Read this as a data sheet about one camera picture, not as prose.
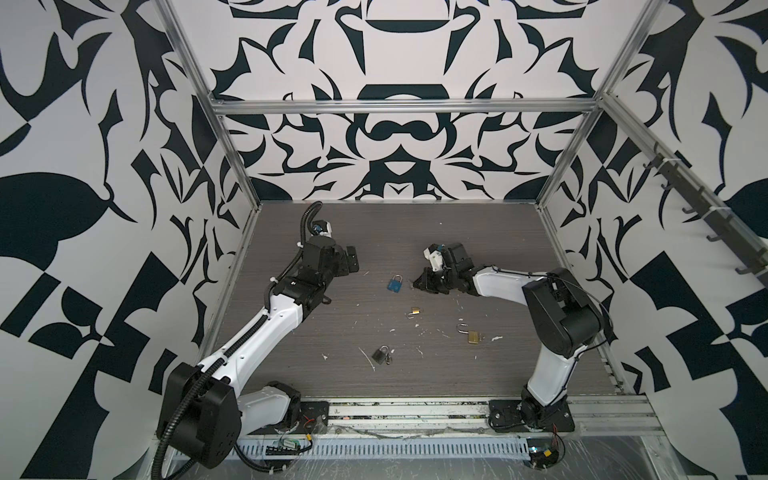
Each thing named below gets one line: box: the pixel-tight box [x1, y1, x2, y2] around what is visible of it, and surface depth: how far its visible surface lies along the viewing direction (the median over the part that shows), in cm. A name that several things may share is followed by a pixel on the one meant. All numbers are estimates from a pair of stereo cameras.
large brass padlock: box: [456, 322, 480, 345], surface depth 88 cm
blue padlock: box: [387, 274, 403, 293], surface depth 98 cm
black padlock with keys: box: [372, 345, 395, 365], surface depth 86 cm
